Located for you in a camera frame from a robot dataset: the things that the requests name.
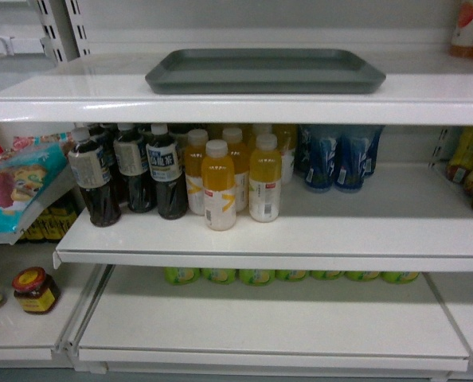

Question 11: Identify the grey silver serving tray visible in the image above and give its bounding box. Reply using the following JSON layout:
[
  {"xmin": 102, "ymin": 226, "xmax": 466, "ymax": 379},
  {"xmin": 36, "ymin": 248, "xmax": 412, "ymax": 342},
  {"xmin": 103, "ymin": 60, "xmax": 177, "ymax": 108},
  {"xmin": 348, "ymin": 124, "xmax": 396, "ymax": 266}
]
[{"xmin": 145, "ymin": 49, "xmax": 386, "ymax": 95}]

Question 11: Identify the orange juice bottle front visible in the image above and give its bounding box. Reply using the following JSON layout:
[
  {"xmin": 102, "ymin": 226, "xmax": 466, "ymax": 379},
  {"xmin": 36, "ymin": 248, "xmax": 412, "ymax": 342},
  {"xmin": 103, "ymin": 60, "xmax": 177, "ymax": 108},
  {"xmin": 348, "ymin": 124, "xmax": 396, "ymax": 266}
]
[{"xmin": 201, "ymin": 139, "xmax": 237, "ymax": 231}]

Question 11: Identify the orange juice bottle right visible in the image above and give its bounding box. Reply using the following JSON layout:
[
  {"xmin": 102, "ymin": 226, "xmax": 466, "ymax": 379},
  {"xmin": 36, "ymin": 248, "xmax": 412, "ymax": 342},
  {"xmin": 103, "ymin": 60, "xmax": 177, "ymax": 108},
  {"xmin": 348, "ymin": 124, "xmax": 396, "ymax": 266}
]
[{"xmin": 249, "ymin": 133, "xmax": 282, "ymax": 223}]

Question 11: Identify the orange juice bottle back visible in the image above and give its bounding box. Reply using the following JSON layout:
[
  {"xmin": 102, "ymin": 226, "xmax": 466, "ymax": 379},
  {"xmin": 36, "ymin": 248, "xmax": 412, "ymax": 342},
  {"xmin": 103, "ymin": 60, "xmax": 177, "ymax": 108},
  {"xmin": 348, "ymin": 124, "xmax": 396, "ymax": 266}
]
[{"xmin": 222, "ymin": 127, "xmax": 249, "ymax": 212}]

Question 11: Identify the dark tea bottle right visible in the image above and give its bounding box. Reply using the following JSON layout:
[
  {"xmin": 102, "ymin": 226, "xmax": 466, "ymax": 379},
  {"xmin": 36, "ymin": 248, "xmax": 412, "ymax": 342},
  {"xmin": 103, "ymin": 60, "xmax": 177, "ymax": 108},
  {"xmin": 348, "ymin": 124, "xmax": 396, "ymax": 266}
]
[{"xmin": 146, "ymin": 123, "xmax": 188, "ymax": 220}]

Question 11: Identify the dark tea bottle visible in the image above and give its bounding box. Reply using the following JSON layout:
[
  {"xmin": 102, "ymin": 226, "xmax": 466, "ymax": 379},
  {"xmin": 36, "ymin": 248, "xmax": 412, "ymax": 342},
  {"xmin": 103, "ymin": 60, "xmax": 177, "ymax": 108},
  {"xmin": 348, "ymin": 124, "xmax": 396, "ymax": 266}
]
[
  {"xmin": 68, "ymin": 127, "xmax": 121, "ymax": 227},
  {"xmin": 113, "ymin": 123, "xmax": 156, "ymax": 213},
  {"xmin": 146, "ymin": 123, "xmax": 188, "ymax": 220}
]

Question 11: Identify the blue drink bottle left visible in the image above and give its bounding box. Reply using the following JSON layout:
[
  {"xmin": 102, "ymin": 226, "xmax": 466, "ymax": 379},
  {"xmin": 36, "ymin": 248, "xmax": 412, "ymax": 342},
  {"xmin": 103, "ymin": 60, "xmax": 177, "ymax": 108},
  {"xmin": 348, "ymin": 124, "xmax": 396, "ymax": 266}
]
[{"xmin": 304, "ymin": 125, "xmax": 339, "ymax": 193}]

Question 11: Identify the blue drink bottle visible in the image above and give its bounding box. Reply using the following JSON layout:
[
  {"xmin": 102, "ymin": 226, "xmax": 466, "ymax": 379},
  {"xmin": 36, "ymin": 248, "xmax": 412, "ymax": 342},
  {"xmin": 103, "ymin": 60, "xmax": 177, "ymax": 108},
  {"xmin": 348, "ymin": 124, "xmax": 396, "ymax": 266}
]
[
  {"xmin": 304, "ymin": 125, "xmax": 339, "ymax": 193},
  {"xmin": 334, "ymin": 126, "xmax": 374, "ymax": 193}
]

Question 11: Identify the green can row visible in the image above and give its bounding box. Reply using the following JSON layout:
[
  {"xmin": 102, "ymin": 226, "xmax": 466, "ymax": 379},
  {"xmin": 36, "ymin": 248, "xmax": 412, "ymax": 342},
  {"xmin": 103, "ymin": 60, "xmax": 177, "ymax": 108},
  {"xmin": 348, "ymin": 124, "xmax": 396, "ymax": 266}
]
[{"xmin": 164, "ymin": 267, "xmax": 420, "ymax": 287}]

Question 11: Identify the dark tea bottle middle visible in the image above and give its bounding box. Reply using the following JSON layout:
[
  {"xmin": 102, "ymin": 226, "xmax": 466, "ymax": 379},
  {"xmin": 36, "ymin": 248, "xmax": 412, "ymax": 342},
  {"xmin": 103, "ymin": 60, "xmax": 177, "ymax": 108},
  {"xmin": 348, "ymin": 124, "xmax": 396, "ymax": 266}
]
[{"xmin": 113, "ymin": 123, "xmax": 156, "ymax": 213}]

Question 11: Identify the blue drink bottle right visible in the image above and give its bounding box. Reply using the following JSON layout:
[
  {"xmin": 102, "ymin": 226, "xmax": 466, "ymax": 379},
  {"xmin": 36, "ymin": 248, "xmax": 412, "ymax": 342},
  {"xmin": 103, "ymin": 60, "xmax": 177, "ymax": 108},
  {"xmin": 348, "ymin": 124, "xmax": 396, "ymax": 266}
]
[{"xmin": 334, "ymin": 126, "xmax": 374, "ymax": 193}]

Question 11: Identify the dark tea bottle front left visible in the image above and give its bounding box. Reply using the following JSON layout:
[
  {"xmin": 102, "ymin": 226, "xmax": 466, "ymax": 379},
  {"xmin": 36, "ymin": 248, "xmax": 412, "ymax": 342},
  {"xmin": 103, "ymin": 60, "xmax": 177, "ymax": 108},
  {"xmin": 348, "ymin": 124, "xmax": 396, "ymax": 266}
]
[{"xmin": 68, "ymin": 127, "xmax": 121, "ymax": 227}]

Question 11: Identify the white bottom shelf board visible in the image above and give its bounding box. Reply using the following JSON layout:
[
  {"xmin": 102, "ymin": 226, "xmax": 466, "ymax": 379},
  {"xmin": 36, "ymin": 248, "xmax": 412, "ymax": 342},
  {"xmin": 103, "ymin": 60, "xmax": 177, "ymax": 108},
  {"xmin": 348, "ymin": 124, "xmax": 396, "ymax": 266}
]
[{"xmin": 77, "ymin": 266, "xmax": 470, "ymax": 375}]

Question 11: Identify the white middle shelf board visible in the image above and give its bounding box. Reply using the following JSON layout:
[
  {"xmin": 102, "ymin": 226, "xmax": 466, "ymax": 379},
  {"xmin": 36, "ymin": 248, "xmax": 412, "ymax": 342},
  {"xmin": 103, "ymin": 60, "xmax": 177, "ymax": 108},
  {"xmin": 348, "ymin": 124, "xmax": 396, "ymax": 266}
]
[{"xmin": 53, "ymin": 164, "xmax": 473, "ymax": 272}]

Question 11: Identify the teal snack bag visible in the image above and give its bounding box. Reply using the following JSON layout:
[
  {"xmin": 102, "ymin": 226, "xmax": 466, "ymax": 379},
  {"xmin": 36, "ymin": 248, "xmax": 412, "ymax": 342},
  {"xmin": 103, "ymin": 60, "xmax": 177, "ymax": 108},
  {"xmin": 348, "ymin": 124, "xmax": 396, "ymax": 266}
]
[{"xmin": 0, "ymin": 142, "xmax": 74, "ymax": 243}]

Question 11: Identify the red lid sauce jar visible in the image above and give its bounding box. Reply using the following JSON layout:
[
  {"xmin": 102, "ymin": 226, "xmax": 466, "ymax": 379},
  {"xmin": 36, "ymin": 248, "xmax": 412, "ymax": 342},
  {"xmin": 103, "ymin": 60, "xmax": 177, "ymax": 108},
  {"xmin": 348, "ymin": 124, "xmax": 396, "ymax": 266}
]
[{"xmin": 12, "ymin": 267, "xmax": 61, "ymax": 314}]

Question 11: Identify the yellow drink bottle right shelf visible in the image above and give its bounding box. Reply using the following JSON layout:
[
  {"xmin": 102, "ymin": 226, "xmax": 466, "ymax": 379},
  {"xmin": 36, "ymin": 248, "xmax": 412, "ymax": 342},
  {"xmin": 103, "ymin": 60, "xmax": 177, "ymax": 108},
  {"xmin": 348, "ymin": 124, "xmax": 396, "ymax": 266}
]
[{"xmin": 446, "ymin": 127, "xmax": 473, "ymax": 184}]

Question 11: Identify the orange drink bottle top right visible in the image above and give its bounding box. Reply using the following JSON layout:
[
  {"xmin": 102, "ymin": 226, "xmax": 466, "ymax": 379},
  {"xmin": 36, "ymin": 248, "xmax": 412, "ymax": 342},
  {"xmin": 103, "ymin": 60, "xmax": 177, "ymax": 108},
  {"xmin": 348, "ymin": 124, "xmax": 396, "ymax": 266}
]
[{"xmin": 449, "ymin": 0, "xmax": 473, "ymax": 58}]

